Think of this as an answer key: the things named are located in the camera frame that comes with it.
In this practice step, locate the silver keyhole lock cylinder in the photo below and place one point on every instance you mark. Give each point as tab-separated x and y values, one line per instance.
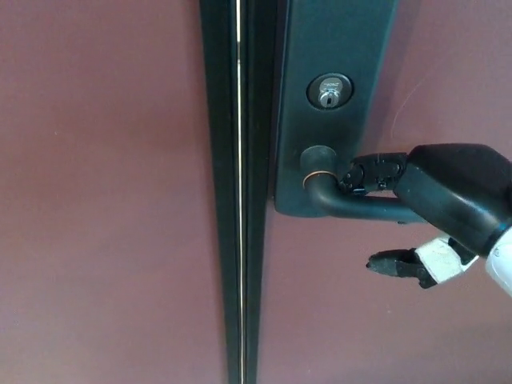
329	91

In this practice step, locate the black door edge strip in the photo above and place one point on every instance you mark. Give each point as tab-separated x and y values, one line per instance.
256	160
222	160

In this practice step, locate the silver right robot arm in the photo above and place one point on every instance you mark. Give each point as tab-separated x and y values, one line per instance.
502	262

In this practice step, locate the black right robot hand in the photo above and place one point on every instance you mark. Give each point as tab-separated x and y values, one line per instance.
452	184

